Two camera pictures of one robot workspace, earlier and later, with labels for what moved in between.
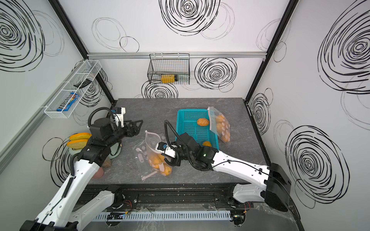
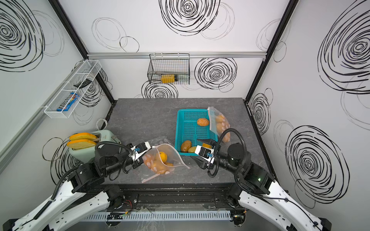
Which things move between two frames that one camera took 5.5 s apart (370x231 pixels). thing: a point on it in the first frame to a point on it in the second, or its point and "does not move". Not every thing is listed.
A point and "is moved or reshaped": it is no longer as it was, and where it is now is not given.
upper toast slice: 80,136 does not move
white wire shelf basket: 67,99 does not move
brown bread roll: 203,121 does not move
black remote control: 86,82 does not move
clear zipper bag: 156,160 is moved or reshaped
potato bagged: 223,128 does not move
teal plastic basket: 195,122 does not move
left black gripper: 135,131 to 138,162
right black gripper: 177,161 to 209,140
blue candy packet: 66,108 does not move
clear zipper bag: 219,124 does not move
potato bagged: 167,170 to 149,160
